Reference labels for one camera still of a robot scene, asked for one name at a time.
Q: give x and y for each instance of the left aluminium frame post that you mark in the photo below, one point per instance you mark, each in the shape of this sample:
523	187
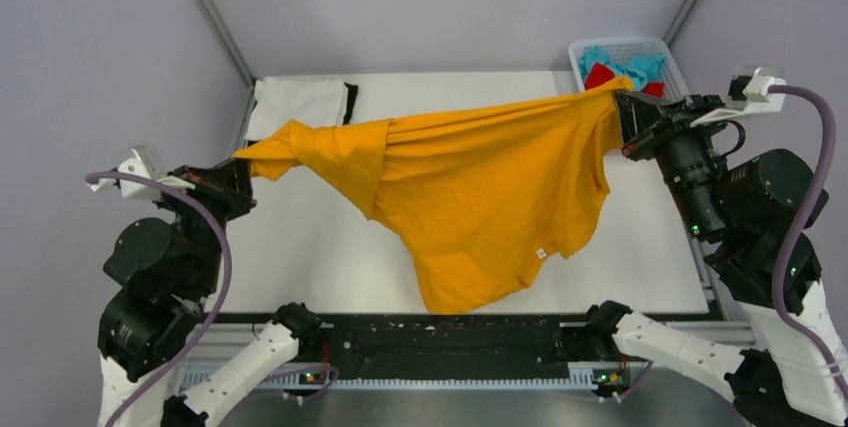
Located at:
220	30

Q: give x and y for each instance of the teal t shirt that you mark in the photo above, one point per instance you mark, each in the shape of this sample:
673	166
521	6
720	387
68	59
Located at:
640	69

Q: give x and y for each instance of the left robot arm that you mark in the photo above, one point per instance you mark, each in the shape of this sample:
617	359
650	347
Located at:
173	277

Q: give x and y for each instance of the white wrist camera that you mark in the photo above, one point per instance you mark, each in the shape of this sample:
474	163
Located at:
141	161
748	95

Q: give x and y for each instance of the folded white t shirt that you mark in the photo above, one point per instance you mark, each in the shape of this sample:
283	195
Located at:
315	103

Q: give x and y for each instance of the red t shirt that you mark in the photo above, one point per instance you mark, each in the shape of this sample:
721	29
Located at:
600	74

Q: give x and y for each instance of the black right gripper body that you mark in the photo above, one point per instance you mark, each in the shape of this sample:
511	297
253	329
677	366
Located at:
674	121

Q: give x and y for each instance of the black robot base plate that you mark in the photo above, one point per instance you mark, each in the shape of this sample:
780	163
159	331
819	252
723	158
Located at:
485	347

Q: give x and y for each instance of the yellow t shirt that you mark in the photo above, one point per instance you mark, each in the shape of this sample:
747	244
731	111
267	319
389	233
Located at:
479	197

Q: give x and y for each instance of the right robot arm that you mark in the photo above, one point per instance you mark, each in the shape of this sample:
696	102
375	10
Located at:
755	215

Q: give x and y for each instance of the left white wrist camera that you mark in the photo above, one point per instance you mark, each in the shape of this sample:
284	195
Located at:
141	161

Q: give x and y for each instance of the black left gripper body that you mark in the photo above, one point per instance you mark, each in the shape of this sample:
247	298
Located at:
221	199

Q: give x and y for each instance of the white slotted cable duct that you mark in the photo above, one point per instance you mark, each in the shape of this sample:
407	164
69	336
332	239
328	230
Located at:
579	379

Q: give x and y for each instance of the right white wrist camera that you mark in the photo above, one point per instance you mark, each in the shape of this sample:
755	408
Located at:
748	95

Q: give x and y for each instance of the folded black t shirt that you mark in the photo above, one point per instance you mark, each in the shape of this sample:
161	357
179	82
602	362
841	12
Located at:
351	95

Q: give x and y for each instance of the white plastic basket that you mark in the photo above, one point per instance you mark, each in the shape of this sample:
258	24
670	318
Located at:
624	49

